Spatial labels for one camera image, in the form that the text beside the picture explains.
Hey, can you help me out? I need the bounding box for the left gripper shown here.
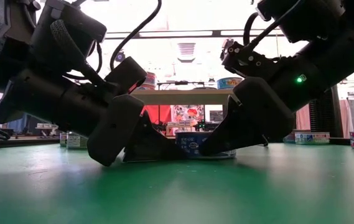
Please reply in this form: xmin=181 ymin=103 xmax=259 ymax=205
xmin=55 ymin=81 xmax=187 ymax=167

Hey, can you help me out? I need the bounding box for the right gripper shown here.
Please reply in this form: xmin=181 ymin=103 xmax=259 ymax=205
xmin=200 ymin=52 xmax=330 ymax=156

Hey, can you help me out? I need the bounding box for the teal can yellow print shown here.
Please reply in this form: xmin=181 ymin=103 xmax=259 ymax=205
xmin=216 ymin=77 xmax=244 ymax=91

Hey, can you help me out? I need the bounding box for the dark blue can white label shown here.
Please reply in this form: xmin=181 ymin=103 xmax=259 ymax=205
xmin=174 ymin=131 xmax=237 ymax=160

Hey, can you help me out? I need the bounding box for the small wooden shelf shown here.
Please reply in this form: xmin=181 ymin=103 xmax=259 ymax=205
xmin=165 ymin=120 xmax=193 ymax=137

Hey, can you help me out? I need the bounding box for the black chalkboard sign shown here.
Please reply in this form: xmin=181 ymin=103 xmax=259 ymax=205
xmin=209 ymin=110 xmax=224 ymax=123

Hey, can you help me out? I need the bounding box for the pink cloth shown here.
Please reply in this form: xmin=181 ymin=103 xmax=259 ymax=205
xmin=294 ymin=104 xmax=312 ymax=131

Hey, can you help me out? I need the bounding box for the red curtain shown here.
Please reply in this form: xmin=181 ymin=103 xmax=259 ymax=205
xmin=141 ymin=105 xmax=173 ymax=125

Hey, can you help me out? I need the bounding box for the pale blue label can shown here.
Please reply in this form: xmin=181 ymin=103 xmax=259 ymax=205
xmin=294 ymin=131 xmax=331 ymax=146

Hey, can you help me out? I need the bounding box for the black ribbed column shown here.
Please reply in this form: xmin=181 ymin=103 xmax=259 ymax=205
xmin=308 ymin=88 xmax=345 ymax=138

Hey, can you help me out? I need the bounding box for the colourful poster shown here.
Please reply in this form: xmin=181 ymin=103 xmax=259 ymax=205
xmin=170 ymin=105 xmax=206 ymax=133

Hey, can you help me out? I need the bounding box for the long light bar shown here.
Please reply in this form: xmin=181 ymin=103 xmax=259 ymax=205
xmin=104 ymin=29 xmax=286 ymax=40

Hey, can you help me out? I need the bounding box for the white air vent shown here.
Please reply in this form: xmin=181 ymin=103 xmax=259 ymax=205
xmin=177 ymin=42 xmax=197 ymax=63

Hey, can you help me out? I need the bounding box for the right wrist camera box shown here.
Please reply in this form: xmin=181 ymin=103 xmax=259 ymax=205
xmin=220 ymin=37 xmax=279 ymax=78

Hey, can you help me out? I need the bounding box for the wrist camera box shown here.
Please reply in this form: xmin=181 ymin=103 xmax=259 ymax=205
xmin=104 ymin=55 xmax=148 ymax=96
xmin=220 ymin=37 xmax=279 ymax=78

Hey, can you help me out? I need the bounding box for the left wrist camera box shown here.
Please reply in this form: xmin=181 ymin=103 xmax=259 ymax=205
xmin=104 ymin=55 xmax=148 ymax=96

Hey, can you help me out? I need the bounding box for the wooden shelf black frame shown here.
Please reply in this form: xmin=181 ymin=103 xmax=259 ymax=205
xmin=129 ymin=88 xmax=236 ymax=134

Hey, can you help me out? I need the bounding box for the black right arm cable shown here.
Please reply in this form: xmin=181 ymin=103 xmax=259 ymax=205
xmin=243 ymin=0 xmax=304 ymax=47

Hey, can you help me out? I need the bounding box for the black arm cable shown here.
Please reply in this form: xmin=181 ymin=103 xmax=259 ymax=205
xmin=243 ymin=0 xmax=304 ymax=47
xmin=109 ymin=0 xmax=163 ymax=71

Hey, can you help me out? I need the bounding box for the black table frame rail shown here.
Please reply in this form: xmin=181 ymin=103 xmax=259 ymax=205
xmin=0 ymin=136 xmax=352 ymax=149

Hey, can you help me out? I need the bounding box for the black braided cable sleeve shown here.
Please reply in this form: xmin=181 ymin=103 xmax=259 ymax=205
xmin=50 ymin=19 xmax=106 ymax=88

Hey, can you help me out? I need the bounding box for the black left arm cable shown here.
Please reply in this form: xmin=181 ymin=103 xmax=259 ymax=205
xmin=109 ymin=0 xmax=163 ymax=71

